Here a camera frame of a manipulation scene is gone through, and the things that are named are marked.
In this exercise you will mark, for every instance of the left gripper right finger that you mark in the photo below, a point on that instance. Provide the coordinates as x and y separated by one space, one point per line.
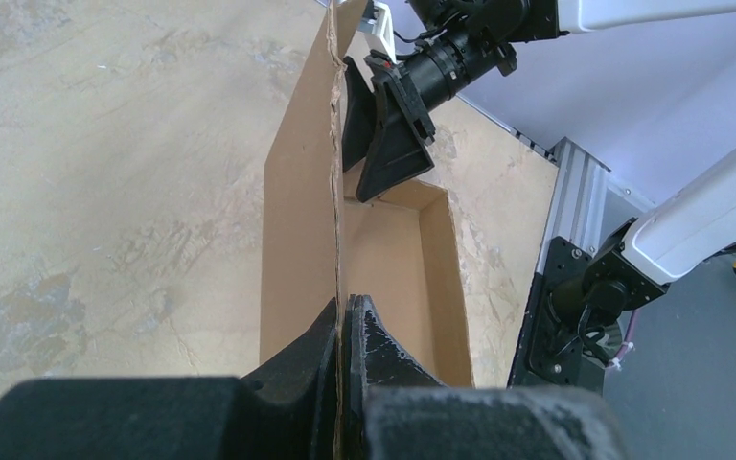
397 410

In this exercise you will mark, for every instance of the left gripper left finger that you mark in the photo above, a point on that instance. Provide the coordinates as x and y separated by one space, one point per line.
152 413

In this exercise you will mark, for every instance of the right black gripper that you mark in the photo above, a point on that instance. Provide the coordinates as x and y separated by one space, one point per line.
408 89

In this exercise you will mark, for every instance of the brown cardboard box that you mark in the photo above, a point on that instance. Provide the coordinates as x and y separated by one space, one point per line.
317 250

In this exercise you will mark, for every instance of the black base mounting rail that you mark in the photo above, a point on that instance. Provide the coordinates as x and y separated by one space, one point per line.
549 351

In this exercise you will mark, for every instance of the aluminium frame extrusion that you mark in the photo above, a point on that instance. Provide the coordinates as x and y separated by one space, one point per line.
577 205

